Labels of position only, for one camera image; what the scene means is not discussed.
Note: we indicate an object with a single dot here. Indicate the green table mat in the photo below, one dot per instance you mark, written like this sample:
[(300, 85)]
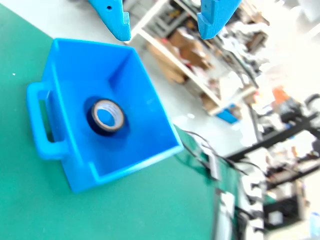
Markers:
[(125, 212)]

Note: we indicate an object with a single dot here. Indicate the orange object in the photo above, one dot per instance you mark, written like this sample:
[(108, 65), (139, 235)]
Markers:
[(278, 93)]

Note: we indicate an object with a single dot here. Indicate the blue plastic box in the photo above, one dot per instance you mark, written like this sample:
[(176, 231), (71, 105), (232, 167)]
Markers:
[(140, 82)]

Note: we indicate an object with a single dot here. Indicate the small blue bin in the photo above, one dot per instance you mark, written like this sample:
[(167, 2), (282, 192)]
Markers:
[(227, 116)]

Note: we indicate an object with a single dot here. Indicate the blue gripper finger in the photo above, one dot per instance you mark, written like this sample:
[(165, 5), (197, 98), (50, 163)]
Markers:
[(112, 20), (215, 15)]

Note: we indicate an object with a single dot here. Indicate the black electrical tape roll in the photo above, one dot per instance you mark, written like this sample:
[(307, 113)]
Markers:
[(93, 125)]

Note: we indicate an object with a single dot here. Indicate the black metal frame machine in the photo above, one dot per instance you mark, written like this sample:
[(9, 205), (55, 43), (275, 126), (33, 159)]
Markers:
[(275, 140)]

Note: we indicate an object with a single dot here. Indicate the white wooden shelf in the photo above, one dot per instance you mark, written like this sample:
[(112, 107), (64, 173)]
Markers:
[(180, 66)]

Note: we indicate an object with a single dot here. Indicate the brown cardboard box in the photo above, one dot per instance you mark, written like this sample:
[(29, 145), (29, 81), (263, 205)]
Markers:
[(190, 50)]

